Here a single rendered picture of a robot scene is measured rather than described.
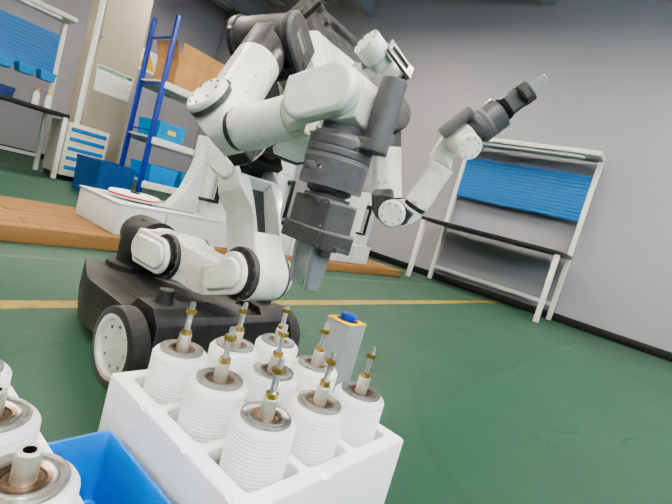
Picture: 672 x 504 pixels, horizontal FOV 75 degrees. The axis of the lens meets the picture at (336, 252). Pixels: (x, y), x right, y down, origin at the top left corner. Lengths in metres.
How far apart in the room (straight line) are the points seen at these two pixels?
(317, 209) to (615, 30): 5.93
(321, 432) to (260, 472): 0.12
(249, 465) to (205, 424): 0.11
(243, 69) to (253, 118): 0.19
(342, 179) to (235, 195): 0.67
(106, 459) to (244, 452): 0.28
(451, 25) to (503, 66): 1.08
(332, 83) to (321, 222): 0.17
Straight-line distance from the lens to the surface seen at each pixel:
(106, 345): 1.25
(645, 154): 5.80
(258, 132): 0.68
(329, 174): 0.56
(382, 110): 0.57
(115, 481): 0.84
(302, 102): 0.59
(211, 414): 0.73
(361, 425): 0.83
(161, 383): 0.82
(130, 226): 1.64
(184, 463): 0.71
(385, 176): 1.25
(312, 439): 0.74
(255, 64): 0.87
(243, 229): 1.18
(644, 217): 5.66
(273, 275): 1.15
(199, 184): 3.18
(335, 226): 0.56
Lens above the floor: 0.57
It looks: 6 degrees down
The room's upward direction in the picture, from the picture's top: 16 degrees clockwise
